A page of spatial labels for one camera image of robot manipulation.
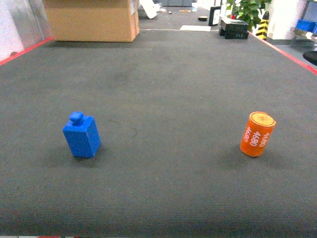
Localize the yellow black striped post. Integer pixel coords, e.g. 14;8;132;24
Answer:
256;11;269;41

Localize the blue block part with knob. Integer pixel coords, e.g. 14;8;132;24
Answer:
62;112;101;158

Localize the large cardboard box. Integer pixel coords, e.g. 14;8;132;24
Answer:
43;0;139;42

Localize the green potted plant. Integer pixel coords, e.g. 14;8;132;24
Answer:
225;0;271;31

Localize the orange cylindrical cap 4680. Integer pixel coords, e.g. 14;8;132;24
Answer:
240;112;276;157

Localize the black equipment case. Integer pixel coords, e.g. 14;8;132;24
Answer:
218;18;249;40

